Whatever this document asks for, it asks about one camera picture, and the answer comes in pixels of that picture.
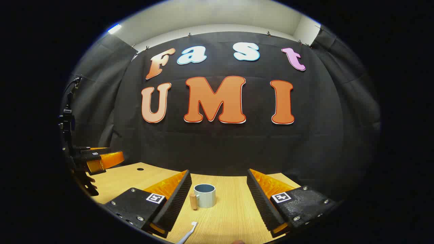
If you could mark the black backdrop cloth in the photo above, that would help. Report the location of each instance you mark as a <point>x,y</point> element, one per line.
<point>217,145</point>

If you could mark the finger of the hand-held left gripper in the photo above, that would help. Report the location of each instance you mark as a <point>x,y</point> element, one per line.
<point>105,162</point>
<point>95,151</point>

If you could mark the wooden desktop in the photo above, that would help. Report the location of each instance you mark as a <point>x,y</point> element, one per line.
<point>223,220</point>

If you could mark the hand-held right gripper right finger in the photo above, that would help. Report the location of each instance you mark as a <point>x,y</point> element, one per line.
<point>262,203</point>

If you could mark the ceiling light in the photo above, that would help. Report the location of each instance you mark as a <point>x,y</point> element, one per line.
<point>114,28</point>

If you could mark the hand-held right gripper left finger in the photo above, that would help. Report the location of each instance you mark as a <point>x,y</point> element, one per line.
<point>174,203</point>

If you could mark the white toothbrush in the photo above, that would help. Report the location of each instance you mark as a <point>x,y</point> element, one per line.
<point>190,230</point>

